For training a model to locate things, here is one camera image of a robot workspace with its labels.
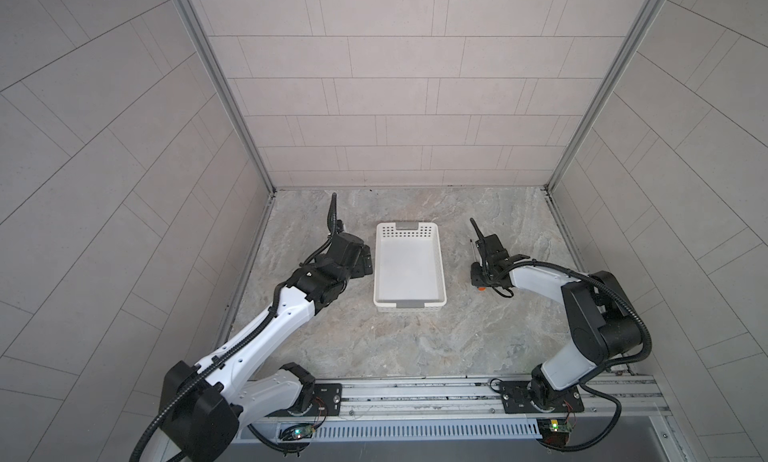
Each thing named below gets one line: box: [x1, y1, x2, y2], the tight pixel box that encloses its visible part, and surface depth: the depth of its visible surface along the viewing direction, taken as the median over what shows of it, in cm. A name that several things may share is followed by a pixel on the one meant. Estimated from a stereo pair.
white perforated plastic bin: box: [373, 222, 447, 312], surface depth 96 cm
